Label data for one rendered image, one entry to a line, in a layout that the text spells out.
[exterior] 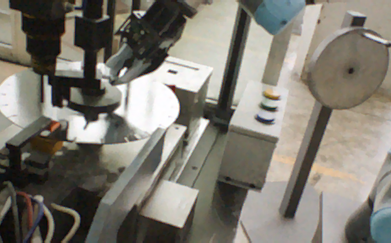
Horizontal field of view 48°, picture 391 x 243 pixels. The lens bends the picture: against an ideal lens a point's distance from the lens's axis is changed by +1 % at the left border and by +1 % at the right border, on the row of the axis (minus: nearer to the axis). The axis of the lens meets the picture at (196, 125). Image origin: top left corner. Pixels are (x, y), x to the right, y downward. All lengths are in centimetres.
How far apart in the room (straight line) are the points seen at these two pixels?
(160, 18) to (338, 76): 112
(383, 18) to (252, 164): 303
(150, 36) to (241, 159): 38
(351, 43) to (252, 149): 88
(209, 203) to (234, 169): 11
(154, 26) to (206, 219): 40
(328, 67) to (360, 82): 17
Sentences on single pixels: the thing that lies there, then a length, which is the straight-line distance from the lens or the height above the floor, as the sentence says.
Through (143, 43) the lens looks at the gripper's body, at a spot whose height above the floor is 109.
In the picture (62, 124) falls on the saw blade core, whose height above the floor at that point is 95.
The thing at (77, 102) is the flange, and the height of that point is 96.
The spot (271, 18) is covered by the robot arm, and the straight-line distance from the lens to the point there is 70.
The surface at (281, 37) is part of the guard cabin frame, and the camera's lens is 118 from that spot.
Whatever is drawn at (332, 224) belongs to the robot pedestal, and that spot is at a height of 75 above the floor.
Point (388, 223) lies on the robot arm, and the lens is 76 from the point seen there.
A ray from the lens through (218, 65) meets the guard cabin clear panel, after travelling 125.
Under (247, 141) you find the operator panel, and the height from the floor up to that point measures 87.
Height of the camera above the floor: 134
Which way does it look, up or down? 29 degrees down
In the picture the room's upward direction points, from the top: 11 degrees clockwise
